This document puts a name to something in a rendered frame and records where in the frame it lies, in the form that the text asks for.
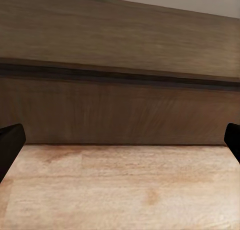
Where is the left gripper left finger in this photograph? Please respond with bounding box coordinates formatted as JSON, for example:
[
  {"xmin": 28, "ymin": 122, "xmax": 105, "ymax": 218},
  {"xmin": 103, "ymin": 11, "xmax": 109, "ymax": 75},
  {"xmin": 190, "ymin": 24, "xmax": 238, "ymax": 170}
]
[{"xmin": 0, "ymin": 124, "xmax": 26, "ymax": 183}]

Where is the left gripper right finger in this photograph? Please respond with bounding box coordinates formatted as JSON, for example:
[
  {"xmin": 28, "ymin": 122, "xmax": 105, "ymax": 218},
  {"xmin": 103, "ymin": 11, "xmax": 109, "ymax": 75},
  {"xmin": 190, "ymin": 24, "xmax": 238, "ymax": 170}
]
[{"xmin": 224, "ymin": 123, "xmax": 240, "ymax": 163}]

